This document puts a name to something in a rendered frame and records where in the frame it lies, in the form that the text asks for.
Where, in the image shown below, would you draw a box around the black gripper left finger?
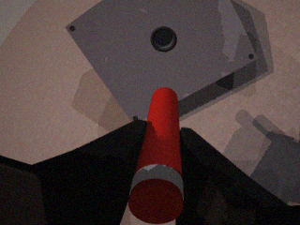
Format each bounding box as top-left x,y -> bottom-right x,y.
0,119 -> 147,225

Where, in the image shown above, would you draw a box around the dark red peg with grey band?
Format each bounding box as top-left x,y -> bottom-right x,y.
128,87 -> 184,224

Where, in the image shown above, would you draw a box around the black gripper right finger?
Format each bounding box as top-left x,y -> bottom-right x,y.
175,127 -> 300,225

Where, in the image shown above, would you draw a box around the grey sloped panel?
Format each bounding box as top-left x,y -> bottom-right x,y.
65,0 -> 258,121

